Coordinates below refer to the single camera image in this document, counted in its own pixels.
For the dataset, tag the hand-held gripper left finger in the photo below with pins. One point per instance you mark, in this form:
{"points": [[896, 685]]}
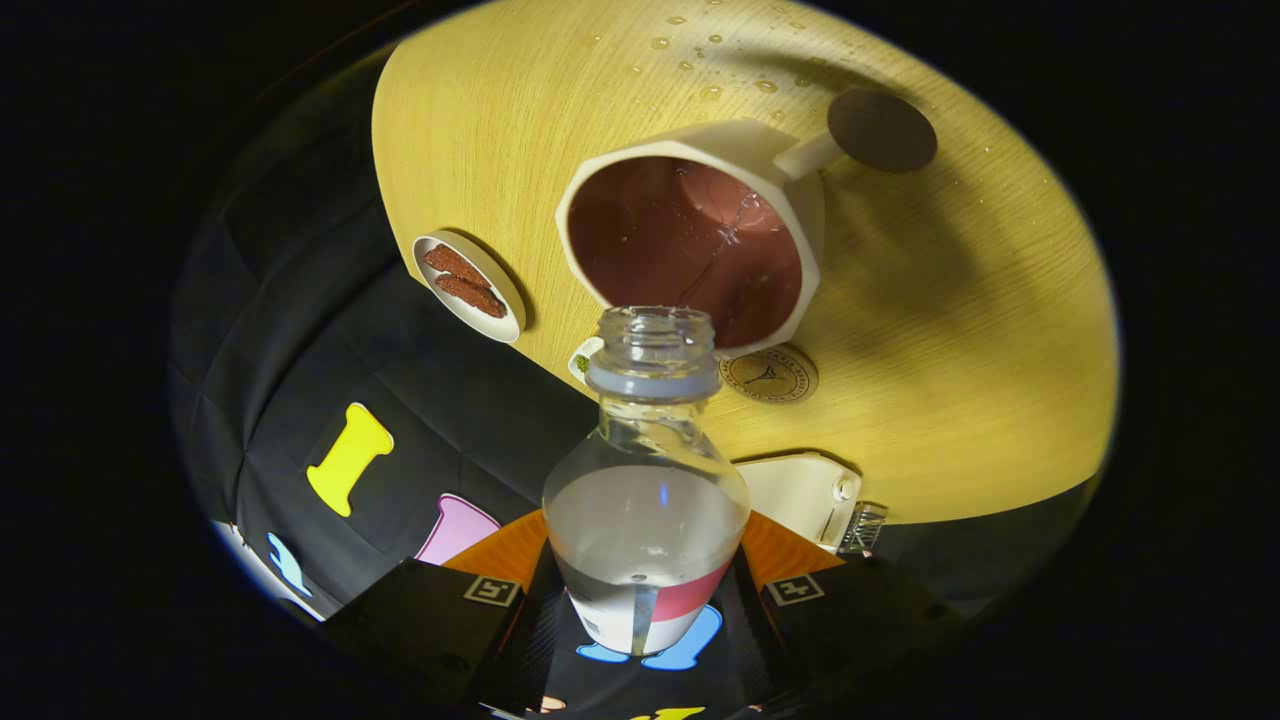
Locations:
{"points": [[430, 620]]}

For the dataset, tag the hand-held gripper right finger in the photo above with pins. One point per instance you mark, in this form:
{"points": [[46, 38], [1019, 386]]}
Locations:
{"points": [[860, 620]]}

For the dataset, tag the clear juice bottle pink label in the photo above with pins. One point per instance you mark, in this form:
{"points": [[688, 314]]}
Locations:
{"points": [[645, 530]]}

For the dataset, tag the round wooden coaster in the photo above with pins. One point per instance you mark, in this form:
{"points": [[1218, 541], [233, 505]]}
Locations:
{"points": [[775, 375]]}

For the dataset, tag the white toaster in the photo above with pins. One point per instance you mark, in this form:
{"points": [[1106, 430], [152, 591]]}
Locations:
{"points": [[795, 490]]}

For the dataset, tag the wooden table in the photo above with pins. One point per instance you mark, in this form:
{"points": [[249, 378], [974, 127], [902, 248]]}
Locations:
{"points": [[950, 350]]}

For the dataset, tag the white divided sauce dish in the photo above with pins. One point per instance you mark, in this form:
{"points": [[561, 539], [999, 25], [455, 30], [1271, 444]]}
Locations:
{"points": [[582, 362]]}

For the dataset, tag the round white plate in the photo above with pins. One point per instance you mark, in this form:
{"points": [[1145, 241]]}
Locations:
{"points": [[505, 325]]}

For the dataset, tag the black backdrop cloth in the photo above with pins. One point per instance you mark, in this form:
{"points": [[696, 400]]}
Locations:
{"points": [[330, 330]]}

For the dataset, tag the red meat piece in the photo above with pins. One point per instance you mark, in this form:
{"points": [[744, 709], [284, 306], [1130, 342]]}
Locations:
{"points": [[455, 265], [470, 295]]}

